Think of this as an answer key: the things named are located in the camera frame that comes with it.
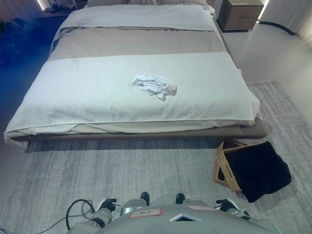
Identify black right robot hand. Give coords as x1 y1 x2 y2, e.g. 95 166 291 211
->
214 198 236 211

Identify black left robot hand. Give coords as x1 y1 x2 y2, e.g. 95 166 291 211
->
101 198 118 212

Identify white garment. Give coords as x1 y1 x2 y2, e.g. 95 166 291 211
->
131 72 178 102

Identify wooden laundry basket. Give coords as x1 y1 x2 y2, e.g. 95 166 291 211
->
212 141 266 195

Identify black cloth basket liner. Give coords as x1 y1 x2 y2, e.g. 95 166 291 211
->
223 140 293 203

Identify bed with white blanket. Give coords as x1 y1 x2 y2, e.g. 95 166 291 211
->
3 51 261 144

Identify silver left robot leg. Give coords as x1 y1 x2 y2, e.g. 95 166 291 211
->
121 198 147 211

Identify silver robot leg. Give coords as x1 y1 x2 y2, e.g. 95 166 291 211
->
121 198 147 211
181 197 208 208

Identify grey rug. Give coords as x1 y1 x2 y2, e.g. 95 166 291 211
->
0 80 312 234

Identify silver right robot leg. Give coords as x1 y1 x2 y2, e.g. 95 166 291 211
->
181 197 208 208

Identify grey robot torso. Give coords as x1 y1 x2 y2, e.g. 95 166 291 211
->
94 204 285 234

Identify beige duvet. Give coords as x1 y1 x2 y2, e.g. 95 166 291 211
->
50 26 230 64

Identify white pillow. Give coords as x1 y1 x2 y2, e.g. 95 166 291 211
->
58 4 215 32

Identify wooden nightstand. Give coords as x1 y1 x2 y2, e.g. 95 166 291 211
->
216 0 265 32

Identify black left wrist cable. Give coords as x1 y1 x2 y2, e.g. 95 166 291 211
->
48 199 98 234

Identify brown bed frame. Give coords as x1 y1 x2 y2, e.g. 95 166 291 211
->
12 0 273 153

